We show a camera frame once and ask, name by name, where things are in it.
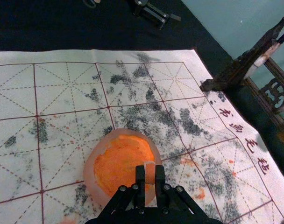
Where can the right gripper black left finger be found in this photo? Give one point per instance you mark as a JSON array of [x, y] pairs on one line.
[[140, 177]]

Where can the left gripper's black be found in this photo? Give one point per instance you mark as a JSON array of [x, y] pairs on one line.
[[138, 5]]

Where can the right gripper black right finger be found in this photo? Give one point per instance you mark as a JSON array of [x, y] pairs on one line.
[[160, 177]]

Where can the pale translucent seal stamp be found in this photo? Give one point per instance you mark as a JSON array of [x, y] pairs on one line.
[[149, 172]]

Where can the round dish of orange paste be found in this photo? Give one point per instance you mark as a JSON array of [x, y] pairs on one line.
[[118, 163]]

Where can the dark carved wooden brush rack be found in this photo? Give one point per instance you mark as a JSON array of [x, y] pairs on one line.
[[228, 79]]

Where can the white felt mat, red grid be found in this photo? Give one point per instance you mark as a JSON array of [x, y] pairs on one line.
[[62, 98]]

